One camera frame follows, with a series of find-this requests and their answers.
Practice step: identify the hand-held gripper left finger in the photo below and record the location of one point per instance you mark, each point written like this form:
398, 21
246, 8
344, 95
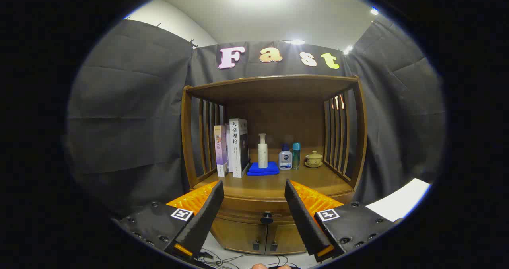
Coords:
206, 217

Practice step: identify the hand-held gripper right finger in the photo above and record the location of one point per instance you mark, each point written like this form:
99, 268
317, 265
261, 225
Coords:
304, 221

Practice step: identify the black round drawer knob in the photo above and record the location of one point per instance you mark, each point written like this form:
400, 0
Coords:
267, 219

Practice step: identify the brown wooden drawer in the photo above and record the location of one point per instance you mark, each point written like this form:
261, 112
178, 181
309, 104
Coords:
246, 211

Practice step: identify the wooden cabinet door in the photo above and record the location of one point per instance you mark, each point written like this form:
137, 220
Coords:
238, 235
288, 237

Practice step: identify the brown wooden countertop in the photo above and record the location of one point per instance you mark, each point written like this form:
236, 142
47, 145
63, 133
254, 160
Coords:
302, 177

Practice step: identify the brown wooden cabinet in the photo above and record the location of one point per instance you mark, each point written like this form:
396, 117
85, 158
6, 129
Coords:
274, 119

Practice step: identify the beige saucer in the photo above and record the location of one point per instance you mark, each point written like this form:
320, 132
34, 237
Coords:
313, 165

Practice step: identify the teal clear bottle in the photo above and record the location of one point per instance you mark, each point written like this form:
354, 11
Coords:
296, 157

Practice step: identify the white bottle blue cap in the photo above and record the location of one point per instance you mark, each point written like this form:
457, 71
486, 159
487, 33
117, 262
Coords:
285, 159

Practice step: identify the beige lidded tea cup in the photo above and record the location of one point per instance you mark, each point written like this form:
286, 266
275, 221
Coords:
314, 157

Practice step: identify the blue folded cloth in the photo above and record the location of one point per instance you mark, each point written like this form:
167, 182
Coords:
262, 170

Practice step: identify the purple book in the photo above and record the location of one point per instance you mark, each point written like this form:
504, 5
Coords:
220, 149

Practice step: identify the white book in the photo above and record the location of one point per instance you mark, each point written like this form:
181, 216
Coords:
235, 153

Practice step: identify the white pump bottle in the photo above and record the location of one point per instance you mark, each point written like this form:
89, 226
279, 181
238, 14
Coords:
263, 153

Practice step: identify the white plastic box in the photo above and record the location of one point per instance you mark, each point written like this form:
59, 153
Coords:
397, 201

